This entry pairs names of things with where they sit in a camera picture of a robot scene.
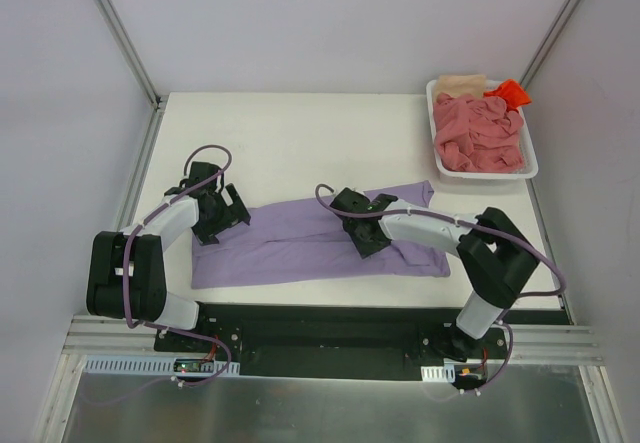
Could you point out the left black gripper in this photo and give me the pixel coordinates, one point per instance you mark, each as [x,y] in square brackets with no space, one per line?
[223,220]

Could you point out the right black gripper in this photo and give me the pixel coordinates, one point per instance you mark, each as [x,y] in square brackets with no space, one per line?
[363,239]

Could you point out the purple t shirt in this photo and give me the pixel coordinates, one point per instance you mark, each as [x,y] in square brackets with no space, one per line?
[298,240]

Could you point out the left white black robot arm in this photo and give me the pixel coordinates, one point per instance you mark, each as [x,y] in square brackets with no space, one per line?
[127,277]

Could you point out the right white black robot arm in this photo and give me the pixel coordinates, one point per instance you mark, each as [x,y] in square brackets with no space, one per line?
[492,250]

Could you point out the pink t shirt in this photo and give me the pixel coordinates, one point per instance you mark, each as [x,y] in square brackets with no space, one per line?
[477,135]

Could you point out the beige t shirt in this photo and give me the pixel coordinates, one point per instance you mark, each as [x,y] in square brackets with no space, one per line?
[458,85]

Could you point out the white plastic basket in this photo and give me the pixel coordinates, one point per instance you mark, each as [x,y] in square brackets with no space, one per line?
[528,171]

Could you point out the orange t shirt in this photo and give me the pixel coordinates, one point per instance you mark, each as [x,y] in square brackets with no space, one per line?
[512,93]

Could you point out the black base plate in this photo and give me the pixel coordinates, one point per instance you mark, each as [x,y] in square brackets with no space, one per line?
[390,344]

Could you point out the right white cable duct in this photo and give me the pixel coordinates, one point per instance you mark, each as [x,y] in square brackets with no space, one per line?
[450,372]

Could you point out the front aluminium frame rail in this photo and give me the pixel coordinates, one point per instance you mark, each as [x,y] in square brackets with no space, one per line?
[564,345]

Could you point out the left aluminium frame post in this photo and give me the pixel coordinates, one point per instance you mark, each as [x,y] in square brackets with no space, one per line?
[127,49]

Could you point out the aluminium frame post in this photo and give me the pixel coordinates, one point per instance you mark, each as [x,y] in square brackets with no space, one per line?
[127,49]
[560,22]

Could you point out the right aluminium frame post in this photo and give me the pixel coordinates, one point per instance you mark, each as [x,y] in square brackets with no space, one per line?
[560,22]

